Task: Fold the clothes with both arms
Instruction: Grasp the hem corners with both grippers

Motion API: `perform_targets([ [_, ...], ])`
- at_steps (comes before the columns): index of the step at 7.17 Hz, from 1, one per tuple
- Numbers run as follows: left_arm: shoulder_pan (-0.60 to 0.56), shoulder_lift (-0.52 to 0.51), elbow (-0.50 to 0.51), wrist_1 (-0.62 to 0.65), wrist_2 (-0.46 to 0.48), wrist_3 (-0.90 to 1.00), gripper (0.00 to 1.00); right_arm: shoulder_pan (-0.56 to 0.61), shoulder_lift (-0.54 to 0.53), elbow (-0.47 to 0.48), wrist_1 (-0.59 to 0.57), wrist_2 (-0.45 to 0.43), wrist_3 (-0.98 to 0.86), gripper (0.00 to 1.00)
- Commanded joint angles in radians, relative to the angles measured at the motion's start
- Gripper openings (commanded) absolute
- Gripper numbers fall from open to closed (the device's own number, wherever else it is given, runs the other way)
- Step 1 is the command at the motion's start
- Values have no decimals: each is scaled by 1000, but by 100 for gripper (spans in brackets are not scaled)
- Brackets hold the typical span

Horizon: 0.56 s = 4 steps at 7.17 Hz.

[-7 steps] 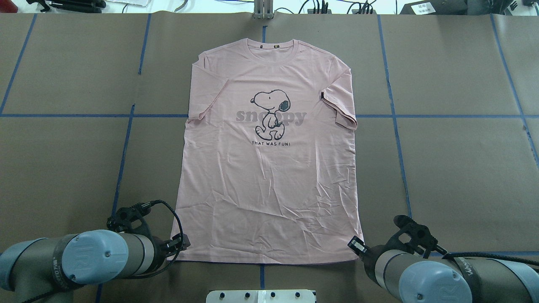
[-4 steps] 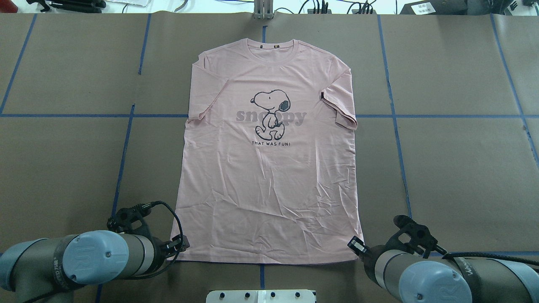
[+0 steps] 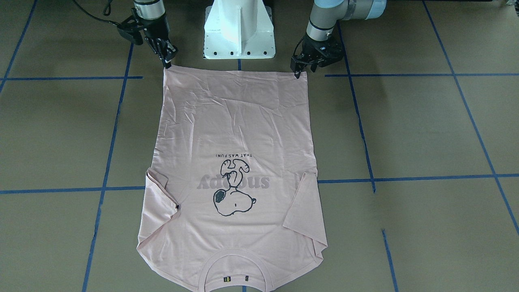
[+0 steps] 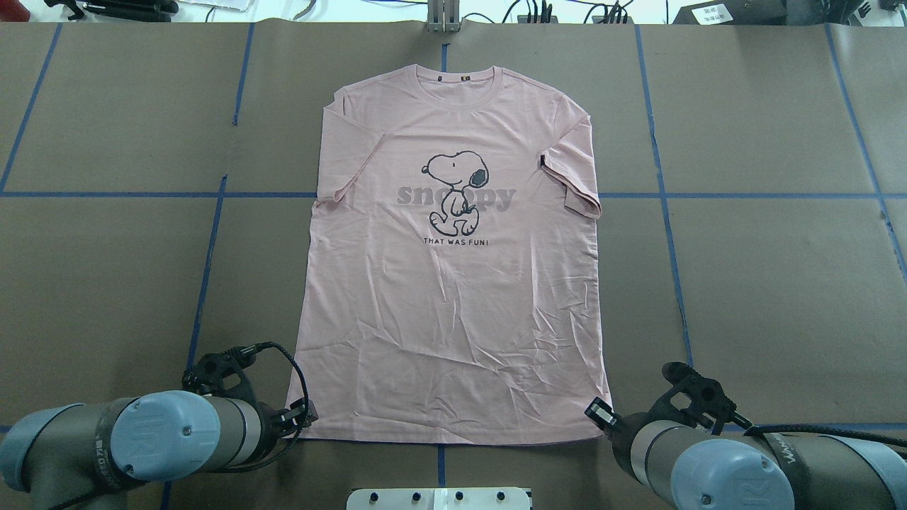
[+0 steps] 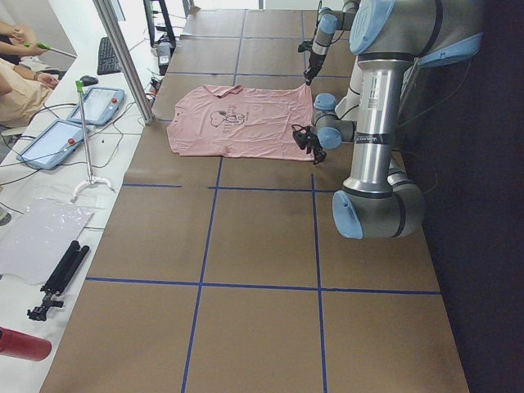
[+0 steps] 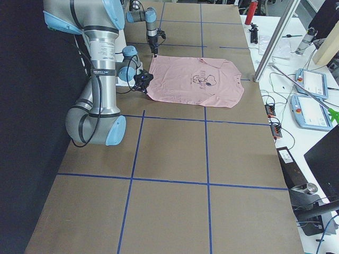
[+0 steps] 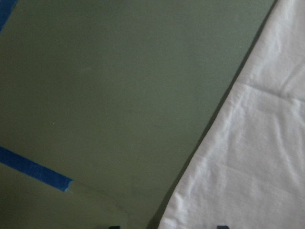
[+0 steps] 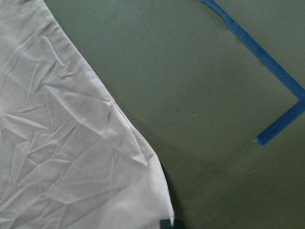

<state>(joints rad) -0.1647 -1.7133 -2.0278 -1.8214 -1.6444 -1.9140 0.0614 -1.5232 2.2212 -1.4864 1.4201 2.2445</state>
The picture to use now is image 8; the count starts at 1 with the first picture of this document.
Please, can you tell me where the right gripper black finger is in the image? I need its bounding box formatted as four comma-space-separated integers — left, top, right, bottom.
159, 219, 185, 229

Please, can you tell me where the pink Snoopy t-shirt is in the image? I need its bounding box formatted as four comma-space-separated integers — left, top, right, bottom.
0, 0, 174, 229

